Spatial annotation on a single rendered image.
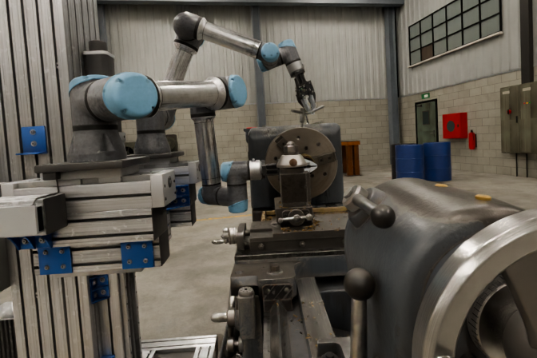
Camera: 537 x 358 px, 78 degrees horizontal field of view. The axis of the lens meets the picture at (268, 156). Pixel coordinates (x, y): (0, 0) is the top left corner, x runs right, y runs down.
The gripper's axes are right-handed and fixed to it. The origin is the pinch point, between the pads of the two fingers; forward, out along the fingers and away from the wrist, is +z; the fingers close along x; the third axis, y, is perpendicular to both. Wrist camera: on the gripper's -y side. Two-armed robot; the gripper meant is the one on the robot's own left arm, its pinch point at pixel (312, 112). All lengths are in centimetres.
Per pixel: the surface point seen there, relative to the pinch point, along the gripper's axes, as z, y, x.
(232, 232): 22, 77, -43
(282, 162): 10, 78, -24
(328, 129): 10.6, 2.1, 3.6
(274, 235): 25, 83, -32
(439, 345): 14, 147, -22
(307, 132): 7.4, 18.3, -8.0
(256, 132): -1.3, 1.3, -28.6
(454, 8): -131, -785, 597
